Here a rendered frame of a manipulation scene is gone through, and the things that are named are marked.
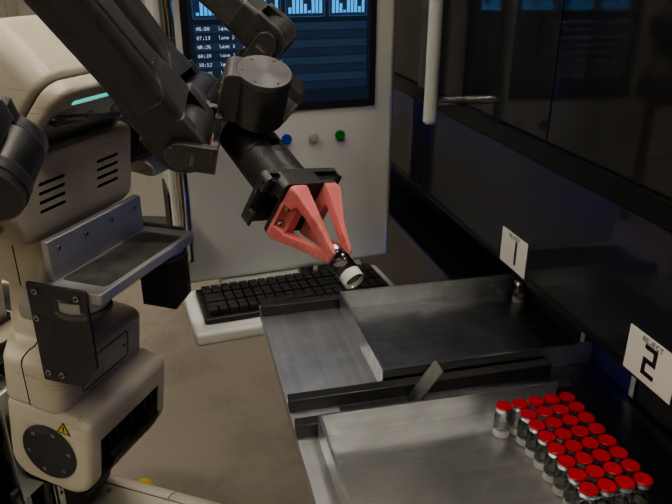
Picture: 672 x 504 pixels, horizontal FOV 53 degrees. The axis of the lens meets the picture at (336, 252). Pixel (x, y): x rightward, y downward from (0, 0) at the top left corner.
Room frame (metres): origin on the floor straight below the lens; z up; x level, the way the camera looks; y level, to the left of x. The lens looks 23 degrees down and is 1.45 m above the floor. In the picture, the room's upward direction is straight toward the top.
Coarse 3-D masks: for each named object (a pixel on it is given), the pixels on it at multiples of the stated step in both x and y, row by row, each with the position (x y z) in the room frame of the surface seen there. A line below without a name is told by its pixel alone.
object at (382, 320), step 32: (384, 288) 1.08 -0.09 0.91; (416, 288) 1.10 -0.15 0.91; (448, 288) 1.11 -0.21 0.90; (480, 288) 1.13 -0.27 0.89; (512, 288) 1.14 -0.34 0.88; (352, 320) 0.98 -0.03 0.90; (384, 320) 1.02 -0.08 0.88; (416, 320) 1.02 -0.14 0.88; (448, 320) 1.02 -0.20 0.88; (480, 320) 1.02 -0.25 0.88; (512, 320) 1.02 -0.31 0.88; (544, 320) 1.02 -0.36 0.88; (384, 352) 0.91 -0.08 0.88; (416, 352) 0.91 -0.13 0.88; (448, 352) 0.91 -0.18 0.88; (480, 352) 0.91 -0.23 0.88; (512, 352) 0.86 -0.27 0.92; (544, 352) 0.87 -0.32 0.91; (576, 352) 0.89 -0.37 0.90
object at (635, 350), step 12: (636, 336) 0.70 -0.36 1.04; (648, 336) 0.68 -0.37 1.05; (636, 348) 0.69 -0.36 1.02; (660, 348) 0.66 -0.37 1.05; (624, 360) 0.71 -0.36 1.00; (636, 360) 0.69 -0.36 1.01; (660, 360) 0.65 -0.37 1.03; (636, 372) 0.69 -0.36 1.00; (648, 372) 0.67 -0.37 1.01; (660, 372) 0.65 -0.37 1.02; (648, 384) 0.66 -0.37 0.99; (660, 384) 0.65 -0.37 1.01; (660, 396) 0.64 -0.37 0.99
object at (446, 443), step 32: (544, 384) 0.78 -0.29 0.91; (320, 416) 0.71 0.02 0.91; (352, 416) 0.72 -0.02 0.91; (384, 416) 0.73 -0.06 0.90; (416, 416) 0.74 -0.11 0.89; (448, 416) 0.75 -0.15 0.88; (480, 416) 0.75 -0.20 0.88; (352, 448) 0.68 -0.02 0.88; (384, 448) 0.68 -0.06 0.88; (416, 448) 0.68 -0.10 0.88; (448, 448) 0.68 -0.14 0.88; (480, 448) 0.68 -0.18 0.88; (512, 448) 0.68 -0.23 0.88; (352, 480) 0.63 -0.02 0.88; (384, 480) 0.63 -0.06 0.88; (416, 480) 0.63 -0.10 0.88; (448, 480) 0.63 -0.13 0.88; (480, 480) 0.63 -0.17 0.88; (512, 480) 0.63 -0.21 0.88; (544, 480) 0.63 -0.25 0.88
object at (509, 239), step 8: (504, 232) 1.03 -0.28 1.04; (512, 232) 1.01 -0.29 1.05; (504, 240) 1.03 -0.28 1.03; (512, 240) 1.01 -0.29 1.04; (520, 240) 0.98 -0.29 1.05; (504, 248) 1.03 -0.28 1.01; (512, 248) 1.00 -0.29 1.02; (520, 248) 0.98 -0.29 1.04; (504, 256) 1.03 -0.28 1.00; (512, 256) 1.00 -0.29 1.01; (520, 256) 0.98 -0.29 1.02; (512, 264) 1.00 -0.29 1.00; (520, 264) 0.97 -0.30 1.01; (520, 272) 0.97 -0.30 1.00
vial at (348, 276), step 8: (336, 248) 0.61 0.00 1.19; (336, 256) 0.60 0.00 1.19; (344, 256) 0.60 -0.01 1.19; (336, 264) 0.59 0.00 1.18; (344, 264) 0.59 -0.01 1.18; (352, 264) 0.59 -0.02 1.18; (336, 272) 0.59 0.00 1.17; (344, 272) 0.59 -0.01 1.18; (352, 272) 0.58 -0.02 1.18; (360, 272) 0.59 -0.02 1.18; (344, 280) 0.58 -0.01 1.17; (352, 280) 0.58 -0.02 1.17; (360, 280) 0.59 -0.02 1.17; (352, 288) 0.59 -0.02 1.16
